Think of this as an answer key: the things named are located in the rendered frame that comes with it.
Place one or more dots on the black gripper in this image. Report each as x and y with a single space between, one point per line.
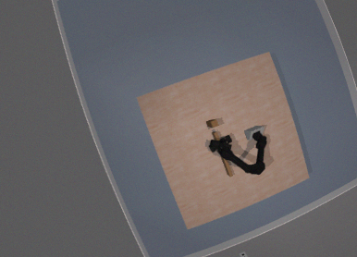
227 138

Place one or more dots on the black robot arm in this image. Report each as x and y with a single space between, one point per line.
227 154

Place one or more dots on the brown wooden board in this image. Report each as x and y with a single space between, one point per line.
226 164

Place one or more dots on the brown wooden post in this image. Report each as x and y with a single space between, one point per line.
212 123

